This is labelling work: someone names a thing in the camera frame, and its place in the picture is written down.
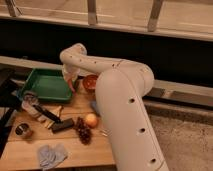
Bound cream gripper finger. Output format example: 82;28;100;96
73;80;79;91
64;76;69;83

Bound black rectangular block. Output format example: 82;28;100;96
51;118;74;133

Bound metal fork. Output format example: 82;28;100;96
99;130;108;137

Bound small metal cup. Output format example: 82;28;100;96
15;123;33;139

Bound orange bowl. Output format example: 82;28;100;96
83;75;98;92

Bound yellow red apple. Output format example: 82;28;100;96
84;114;98;128

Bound red orange pepper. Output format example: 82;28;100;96
68;79;75;93

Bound green plastic tray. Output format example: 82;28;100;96
18;68;72;103

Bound blue grey cloth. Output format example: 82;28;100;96
37;144;68;171

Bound black handled kitchen tool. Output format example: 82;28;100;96
21;92;61;123

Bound wooden spatula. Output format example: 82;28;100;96
44;106;62;129

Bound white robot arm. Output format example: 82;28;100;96
60;43;169;171

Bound dark purple grapes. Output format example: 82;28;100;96
75;117;92;145

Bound blue sponge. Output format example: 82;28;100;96
90;101;100;116

